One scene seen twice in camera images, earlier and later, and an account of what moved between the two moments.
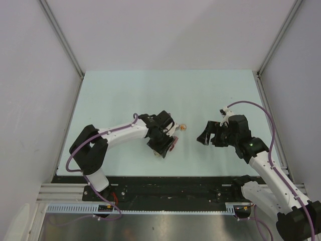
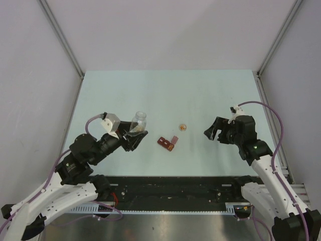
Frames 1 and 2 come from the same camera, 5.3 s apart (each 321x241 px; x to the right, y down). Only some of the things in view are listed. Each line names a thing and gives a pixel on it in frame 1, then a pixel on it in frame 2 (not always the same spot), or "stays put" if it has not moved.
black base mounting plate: x=169 y=193 stays put
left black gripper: x=162 y=148 to x=133 y=138
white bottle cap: x=182 y=127 stays put
